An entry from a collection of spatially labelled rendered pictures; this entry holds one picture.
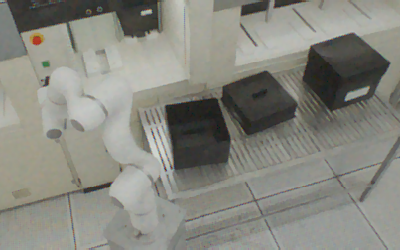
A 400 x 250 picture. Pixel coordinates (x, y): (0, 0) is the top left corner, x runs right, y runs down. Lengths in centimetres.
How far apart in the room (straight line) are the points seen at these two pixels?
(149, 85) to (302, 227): 132
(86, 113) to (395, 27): 212
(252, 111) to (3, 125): 131
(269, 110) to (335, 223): 102
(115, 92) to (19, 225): 180
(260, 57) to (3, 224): 199
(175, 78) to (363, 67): 96
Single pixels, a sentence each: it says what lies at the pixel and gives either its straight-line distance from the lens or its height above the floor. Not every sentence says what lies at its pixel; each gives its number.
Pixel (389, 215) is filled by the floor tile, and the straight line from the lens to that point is 294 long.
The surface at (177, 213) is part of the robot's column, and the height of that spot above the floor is 76.
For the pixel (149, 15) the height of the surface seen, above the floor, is 105.
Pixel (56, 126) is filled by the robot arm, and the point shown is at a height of 124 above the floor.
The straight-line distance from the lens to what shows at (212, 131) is 205.
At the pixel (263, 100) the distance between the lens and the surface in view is 210.
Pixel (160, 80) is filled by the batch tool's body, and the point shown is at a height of 87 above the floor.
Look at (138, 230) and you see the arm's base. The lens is 174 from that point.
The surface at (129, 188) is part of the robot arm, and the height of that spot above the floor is 118.
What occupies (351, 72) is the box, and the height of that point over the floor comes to 101.
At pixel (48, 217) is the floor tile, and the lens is 280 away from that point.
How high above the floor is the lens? 238
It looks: 46 degrees down
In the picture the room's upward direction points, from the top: 7 degrees counter-clockwise
